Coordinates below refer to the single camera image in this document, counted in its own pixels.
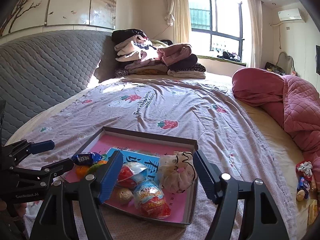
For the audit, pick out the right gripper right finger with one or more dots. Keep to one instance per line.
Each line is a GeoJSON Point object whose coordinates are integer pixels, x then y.
{"type": "Point", "coordinates": [256, 206]}

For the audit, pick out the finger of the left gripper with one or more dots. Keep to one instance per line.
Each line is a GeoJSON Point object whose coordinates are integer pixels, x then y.
{"type": "Point", "coordinates": [14, 153]}
{"type": "Point", "coordinates": [22, 179]}

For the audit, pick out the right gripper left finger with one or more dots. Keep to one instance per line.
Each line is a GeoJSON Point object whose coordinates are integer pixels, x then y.
{"type": "Point", "coordinates": [55, 219]}

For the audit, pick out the orange tangerine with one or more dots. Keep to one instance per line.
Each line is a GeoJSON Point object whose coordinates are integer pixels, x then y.
{"type": "Point", "coordinates": [81, 171]}

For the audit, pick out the green fuzzy scrunchie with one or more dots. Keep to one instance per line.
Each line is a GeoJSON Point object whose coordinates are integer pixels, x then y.
{"type": "Point", "coordinates": [93, 169]}

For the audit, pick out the brown walnut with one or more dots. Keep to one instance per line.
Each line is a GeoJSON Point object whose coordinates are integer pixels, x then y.
{"type": "Point", "coordinates": [122, 195]}

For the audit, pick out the blue cookie packet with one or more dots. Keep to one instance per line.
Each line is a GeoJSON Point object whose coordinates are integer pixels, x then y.
{"type": "Point", "coordinates": [86, 158]}

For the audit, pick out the red toy egg packet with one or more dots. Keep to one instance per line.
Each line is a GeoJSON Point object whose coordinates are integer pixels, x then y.
{"type": "Point", "coordinates": [150, 201]}

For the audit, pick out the cream lace scrunchie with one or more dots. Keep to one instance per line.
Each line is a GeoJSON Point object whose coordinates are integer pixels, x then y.
{"type": "Point", "coordinates": [176, 173]}

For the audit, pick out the tangerine with stem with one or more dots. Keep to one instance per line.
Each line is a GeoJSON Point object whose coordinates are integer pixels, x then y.
{"type": "Point", "coordinates": [102, 162]}

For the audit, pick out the red toy egg in box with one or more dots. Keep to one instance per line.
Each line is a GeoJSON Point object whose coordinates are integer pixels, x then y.
{"type": "Point", "coordinates": [131, 175]}

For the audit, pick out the small doll toy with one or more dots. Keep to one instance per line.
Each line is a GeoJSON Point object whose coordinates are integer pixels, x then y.
{"type": "Point", "coordinates": [304, 174]}

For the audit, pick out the grey shallow cardboard box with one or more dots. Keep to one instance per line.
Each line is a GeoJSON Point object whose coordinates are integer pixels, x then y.
{"type": "Point", "coordinates": [181, 204]}

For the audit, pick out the grey quilted headboard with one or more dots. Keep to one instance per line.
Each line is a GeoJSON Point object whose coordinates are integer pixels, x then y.
{"type": "Point", "coordinates": [41, 70]}

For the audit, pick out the blue book in box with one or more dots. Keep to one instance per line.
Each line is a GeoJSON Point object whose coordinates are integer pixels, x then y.
{"type": "Point", "coordinates": [150, 161]}

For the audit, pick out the pink quilted blanket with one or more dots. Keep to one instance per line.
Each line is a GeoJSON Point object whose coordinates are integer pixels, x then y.
{"type": "Point", "coordinates": [292, 101]}

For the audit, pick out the pile of folded clothes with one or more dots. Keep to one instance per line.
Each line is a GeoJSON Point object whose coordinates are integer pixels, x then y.
{"type": "Point", "coordinates": [136, 54]}

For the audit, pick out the white curved chair back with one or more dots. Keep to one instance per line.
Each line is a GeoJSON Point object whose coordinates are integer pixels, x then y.
{"type": "Point", "coordinates": [286, 63]}

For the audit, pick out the dark items on windowsill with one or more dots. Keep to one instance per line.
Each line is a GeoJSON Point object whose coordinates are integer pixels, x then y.
{"type": "Point", "coordinates": [229, 56]}

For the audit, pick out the cream right curtain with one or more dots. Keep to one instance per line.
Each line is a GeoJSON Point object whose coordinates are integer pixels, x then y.
{"type": "Point", "coordinates": [256, 17]}

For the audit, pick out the cream curtain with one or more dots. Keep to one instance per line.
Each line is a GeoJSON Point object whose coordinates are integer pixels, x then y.
{"type": "Point", "coordinates": [178, 17]}
{"type": "Point", "coordinates": [256, 17]}

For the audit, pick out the white air conditioner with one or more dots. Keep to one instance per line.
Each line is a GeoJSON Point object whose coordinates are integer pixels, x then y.
{"type": "Point", "coordinates": [294, 14]}

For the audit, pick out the cream left curtain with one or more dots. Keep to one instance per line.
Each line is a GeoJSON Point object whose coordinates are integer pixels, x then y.
{"type": "Point", "coordinates": [178, 17]}

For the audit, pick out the painted wall panel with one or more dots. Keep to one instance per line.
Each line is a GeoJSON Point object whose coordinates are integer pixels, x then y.
{"type": "Point", "coordinates": [35, 13]}

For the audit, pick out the black wall television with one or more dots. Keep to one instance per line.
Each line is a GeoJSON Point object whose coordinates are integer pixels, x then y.
{"type": "Point", "coordinates": [318, 59]}

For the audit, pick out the window with dark frame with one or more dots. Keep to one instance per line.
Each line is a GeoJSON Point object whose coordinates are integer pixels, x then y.
{"type": "Point", "coordinates": [216, 26]}

